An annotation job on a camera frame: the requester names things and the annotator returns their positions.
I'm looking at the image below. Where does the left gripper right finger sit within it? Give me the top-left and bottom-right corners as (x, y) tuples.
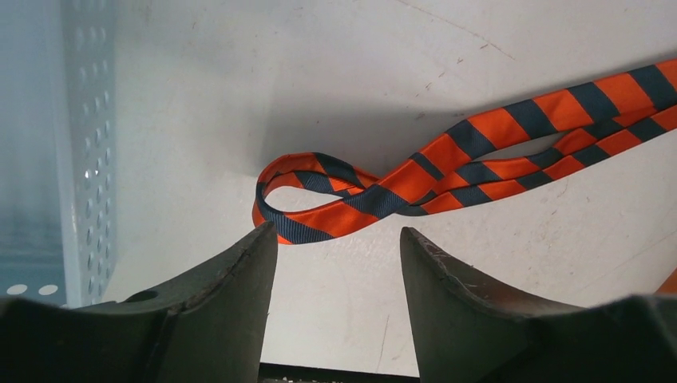
(400, 227), (676, 382)

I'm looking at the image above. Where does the orange navy striped tie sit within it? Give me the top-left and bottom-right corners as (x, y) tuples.
(252, 60), (676, 244)

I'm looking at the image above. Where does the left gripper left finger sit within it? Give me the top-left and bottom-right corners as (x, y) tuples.
(1, 223), (278, 382)

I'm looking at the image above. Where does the brown wooden divided tray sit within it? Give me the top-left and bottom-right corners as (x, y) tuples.
(656, 269), (677, 294)

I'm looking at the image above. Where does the light blue plastic basket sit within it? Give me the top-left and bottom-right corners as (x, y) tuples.
(1, 0), (117, 308)

